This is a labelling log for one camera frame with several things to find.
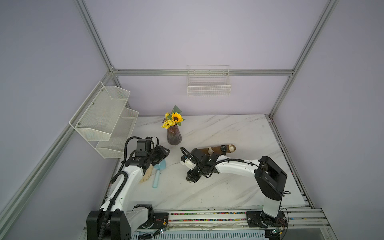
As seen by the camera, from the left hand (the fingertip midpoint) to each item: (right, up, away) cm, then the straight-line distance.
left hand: (167, 153), depth 83 cm
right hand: (+13, -14, +1) cm, 19 cm away
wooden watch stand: (+29, +1, +8) cm, 30 cm away
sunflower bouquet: (+3, +20, +5) cm, 21 cm away
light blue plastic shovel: (-6, -9, +8) cm, 13 cm away
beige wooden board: (-13, -13, +6) cm, 19 cm away
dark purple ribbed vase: (+1, +8, +18) cm, 20 cm away
